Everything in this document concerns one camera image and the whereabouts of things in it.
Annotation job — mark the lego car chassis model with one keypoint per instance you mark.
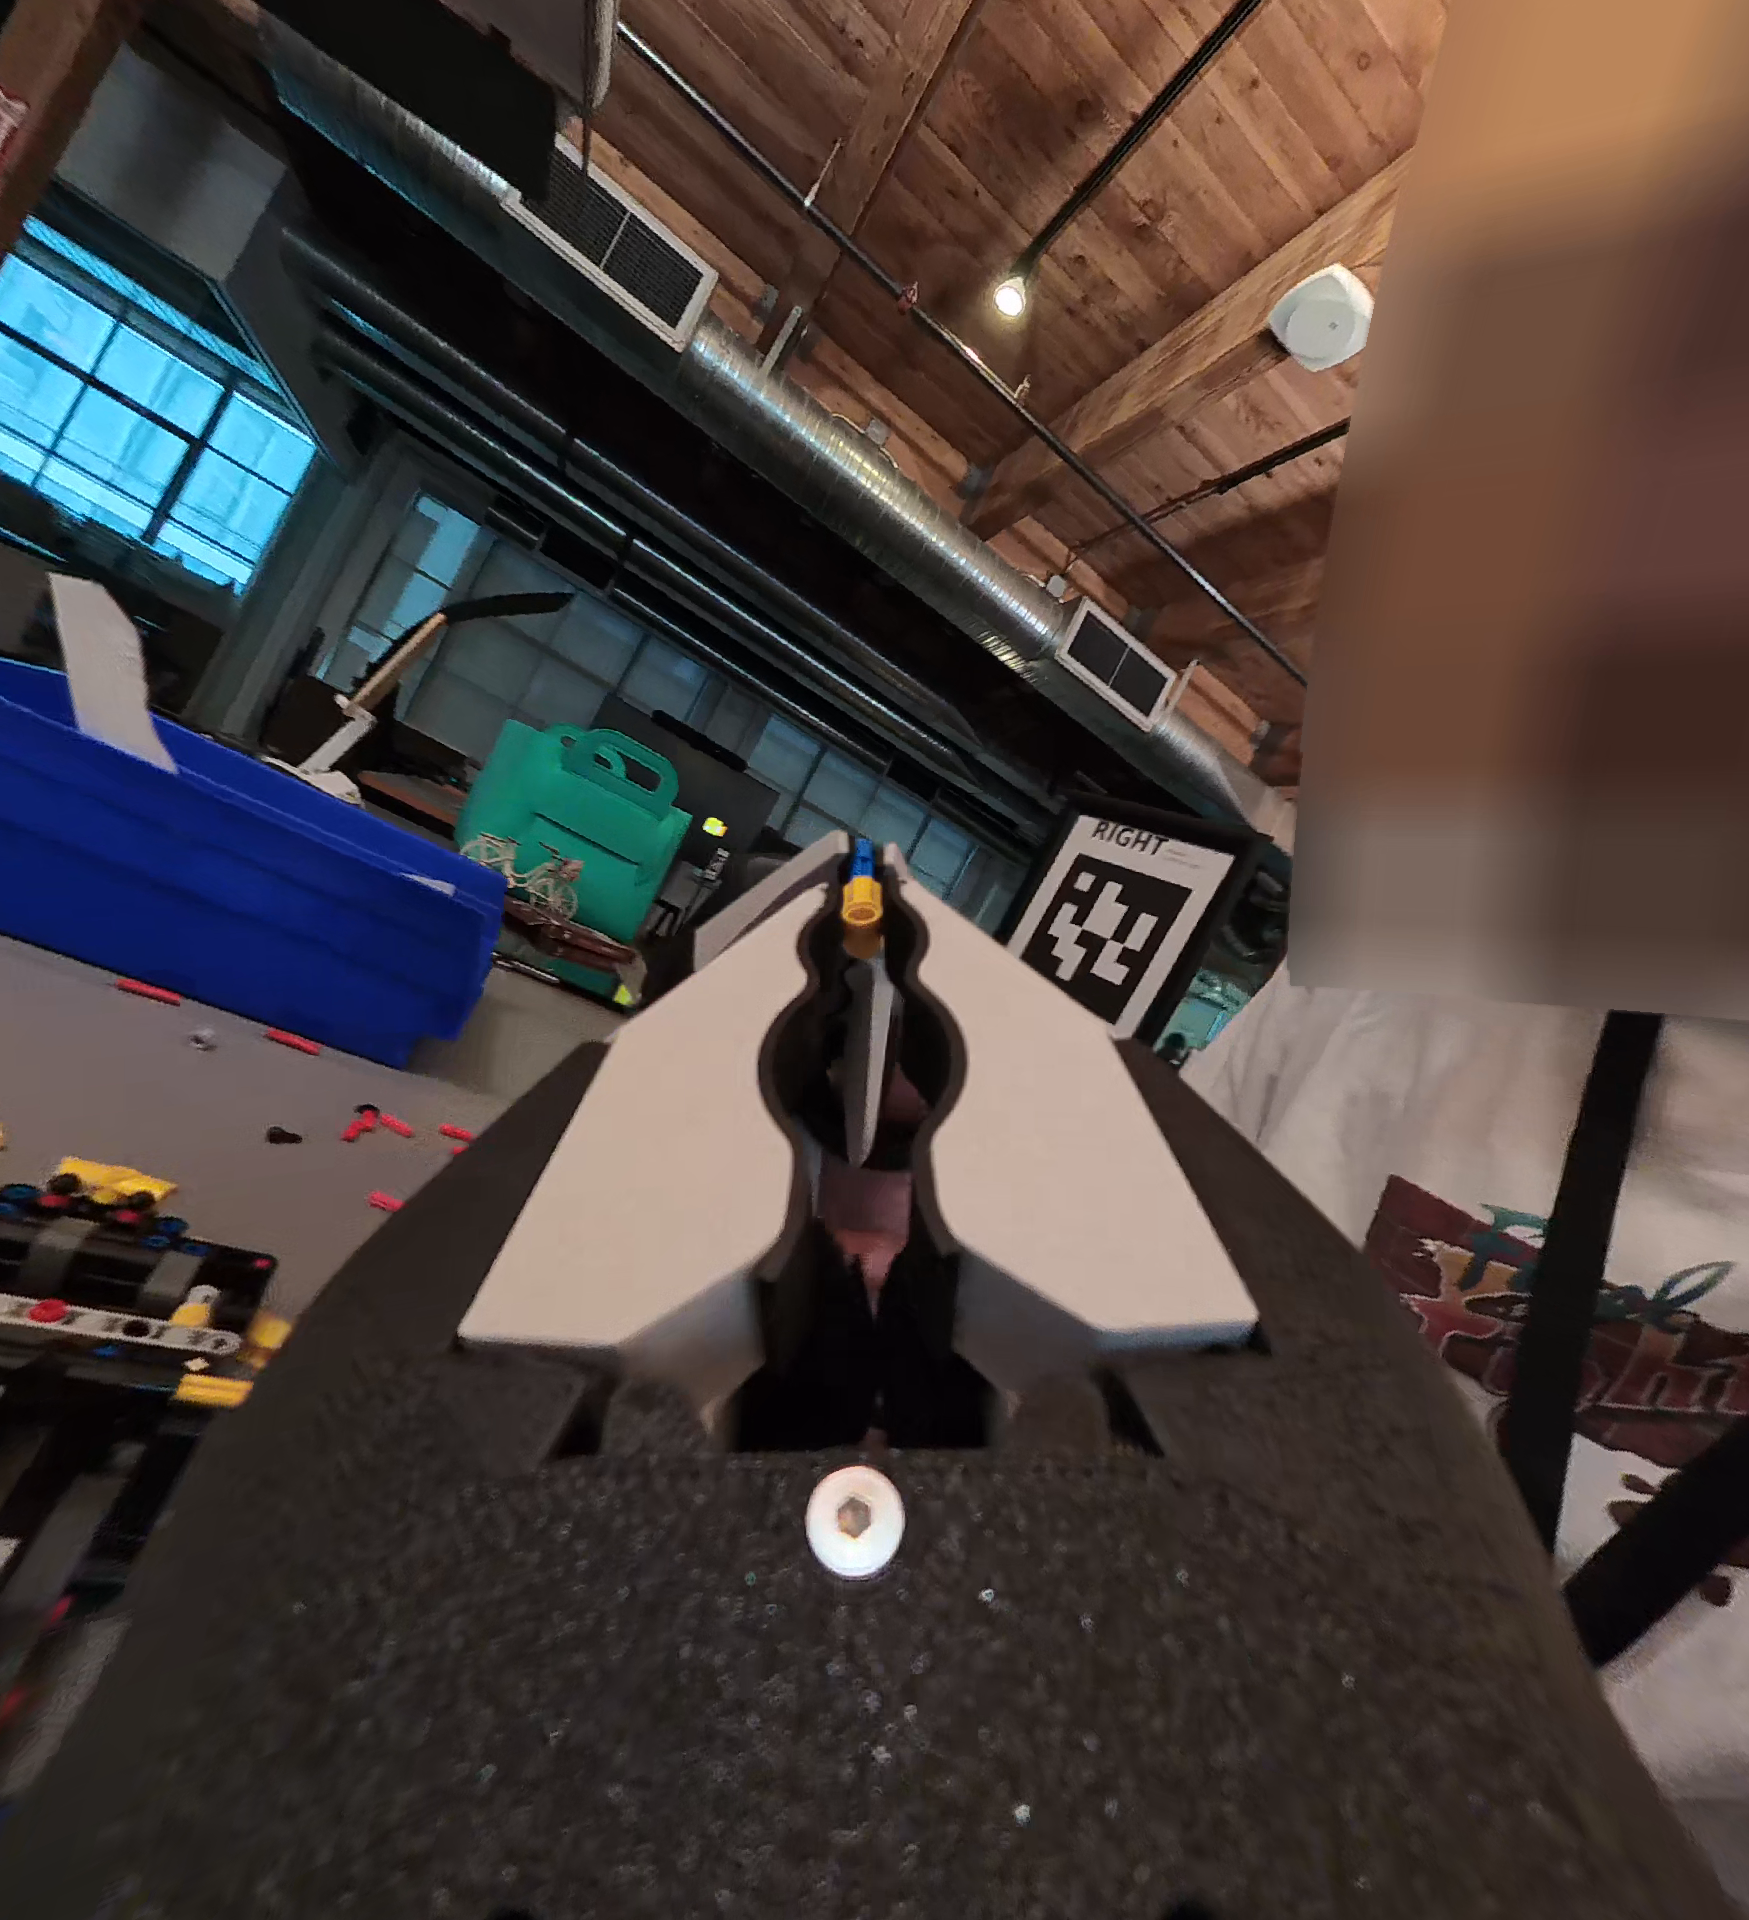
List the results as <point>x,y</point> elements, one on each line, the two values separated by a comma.
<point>65,1277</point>

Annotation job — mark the white paper strip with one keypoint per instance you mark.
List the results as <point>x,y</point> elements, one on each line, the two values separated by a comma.
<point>110,676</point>

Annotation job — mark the black chest harness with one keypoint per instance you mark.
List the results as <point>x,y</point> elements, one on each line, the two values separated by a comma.
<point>1608,1172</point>

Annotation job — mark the white vent grille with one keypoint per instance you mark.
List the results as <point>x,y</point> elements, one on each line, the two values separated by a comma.
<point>1121,659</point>
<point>619,249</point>

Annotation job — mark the silver ventilation duct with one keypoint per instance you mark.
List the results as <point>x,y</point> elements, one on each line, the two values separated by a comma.
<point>876,480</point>

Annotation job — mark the wooden support post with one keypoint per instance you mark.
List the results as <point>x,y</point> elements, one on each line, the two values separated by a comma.
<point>65,62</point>

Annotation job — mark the ceiling spot lamp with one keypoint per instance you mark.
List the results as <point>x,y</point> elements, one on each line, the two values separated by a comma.
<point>1010,298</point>

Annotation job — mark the paned window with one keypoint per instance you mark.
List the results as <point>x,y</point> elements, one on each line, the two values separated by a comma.
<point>110,406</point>

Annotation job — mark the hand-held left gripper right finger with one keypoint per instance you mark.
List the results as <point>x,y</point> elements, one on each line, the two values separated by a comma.
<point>1085,1186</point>

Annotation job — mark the black white marker sign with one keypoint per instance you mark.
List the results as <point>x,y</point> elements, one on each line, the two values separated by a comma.
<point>1116,929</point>

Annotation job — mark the stacked blue plastic bins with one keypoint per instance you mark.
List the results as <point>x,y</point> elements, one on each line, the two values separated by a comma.
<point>215,871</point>

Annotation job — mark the white ceiling speaker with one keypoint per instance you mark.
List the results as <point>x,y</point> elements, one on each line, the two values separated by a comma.
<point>1321,319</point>

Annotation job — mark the green felt tote bag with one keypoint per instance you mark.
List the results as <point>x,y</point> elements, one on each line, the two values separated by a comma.
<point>576,811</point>

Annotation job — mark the scattered red lego pins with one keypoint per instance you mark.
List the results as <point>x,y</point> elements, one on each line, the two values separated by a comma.
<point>147,993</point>

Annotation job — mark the person's right hand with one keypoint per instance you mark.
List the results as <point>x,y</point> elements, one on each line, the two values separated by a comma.
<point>868,1212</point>

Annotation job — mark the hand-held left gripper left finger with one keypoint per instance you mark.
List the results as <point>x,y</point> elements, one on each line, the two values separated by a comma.
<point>634,1186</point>

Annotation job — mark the brown wooden tray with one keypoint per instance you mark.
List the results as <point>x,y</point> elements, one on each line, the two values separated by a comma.
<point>576,945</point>

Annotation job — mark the yellow lego connector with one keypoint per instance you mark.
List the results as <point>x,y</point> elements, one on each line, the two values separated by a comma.
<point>861,902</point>

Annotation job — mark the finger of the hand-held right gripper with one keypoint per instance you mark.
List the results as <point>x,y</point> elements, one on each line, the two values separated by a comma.
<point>762,907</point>
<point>863,1051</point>

